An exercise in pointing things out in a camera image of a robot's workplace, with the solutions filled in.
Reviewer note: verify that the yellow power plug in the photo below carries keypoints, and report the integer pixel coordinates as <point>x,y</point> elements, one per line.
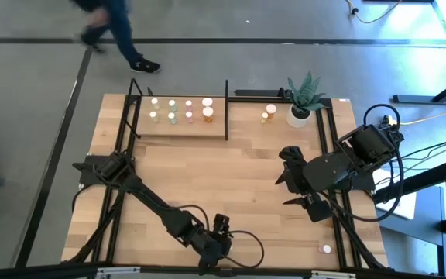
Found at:
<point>389,120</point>

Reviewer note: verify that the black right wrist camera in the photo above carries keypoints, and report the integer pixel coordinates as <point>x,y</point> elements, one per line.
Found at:
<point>320,211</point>

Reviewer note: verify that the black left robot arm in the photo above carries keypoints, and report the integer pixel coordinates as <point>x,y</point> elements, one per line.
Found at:
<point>149,197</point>

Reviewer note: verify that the wooden shelf with black frame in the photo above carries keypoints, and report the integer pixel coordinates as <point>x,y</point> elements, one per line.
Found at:
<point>180,129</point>

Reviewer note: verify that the black aluminium table frame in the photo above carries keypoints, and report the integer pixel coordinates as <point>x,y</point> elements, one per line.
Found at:
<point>336,232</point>

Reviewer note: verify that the small yellow medicine bottle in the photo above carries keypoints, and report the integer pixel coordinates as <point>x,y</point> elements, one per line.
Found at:
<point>265,115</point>

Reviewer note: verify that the small teal medicine bottle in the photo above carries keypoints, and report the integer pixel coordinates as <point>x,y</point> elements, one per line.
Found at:
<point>172,102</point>

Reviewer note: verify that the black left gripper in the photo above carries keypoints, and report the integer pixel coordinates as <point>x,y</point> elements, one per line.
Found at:
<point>209,250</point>

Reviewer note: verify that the small yellow-green medicine bottle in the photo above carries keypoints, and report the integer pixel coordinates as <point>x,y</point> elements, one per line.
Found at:
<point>154,101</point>
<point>153,114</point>

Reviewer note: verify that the snake plant in white pot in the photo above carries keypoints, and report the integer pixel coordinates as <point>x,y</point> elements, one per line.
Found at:
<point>306,95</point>

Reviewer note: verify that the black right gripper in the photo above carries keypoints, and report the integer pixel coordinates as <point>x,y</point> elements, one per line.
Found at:
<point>296,170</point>

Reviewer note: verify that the white box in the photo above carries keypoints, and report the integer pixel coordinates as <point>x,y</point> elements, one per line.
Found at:
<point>405,205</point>

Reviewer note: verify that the black desk frame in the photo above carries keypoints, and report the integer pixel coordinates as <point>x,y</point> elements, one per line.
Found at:
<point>416,98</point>

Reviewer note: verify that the black diagonal desk bar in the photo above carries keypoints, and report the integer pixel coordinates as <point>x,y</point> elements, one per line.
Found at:
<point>420,180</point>

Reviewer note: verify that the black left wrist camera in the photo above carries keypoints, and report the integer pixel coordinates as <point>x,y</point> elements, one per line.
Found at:
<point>221,224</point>

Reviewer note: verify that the person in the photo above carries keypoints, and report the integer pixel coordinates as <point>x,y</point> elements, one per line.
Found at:
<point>122,31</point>

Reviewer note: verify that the large orange medicine bottle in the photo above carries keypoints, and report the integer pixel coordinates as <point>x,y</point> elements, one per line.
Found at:
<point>271,109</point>
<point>208,112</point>
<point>207,102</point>

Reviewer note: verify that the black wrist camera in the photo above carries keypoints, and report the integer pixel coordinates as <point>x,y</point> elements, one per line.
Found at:
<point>221,224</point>
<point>320,211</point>

